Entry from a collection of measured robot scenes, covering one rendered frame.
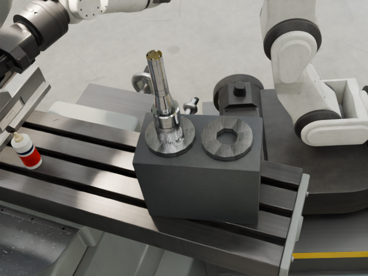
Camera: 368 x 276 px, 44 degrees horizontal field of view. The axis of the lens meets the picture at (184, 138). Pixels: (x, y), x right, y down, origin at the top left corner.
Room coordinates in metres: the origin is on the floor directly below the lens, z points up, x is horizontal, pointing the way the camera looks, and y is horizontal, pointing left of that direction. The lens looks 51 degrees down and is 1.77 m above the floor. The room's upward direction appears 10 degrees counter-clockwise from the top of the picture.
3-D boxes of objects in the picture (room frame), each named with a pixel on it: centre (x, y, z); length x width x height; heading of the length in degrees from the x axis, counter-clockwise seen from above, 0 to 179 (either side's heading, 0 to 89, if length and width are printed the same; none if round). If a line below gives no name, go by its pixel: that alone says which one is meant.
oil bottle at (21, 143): (0.66, 0.35, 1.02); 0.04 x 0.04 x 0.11
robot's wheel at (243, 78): (1.20, -0.24, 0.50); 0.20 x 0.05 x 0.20; 81
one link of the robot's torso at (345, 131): (0.90, -0.47, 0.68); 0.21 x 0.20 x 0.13; 81
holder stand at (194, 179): (0.50, -0.03, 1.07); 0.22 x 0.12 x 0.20; 74
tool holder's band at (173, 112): (0.51, 0.02, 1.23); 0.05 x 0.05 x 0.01
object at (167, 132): (0.51, 0.02, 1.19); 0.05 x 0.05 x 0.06
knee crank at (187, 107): (1.10, -0.02, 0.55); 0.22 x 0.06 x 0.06; 152
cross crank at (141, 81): (1.14, 0.12, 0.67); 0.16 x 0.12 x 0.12; 152
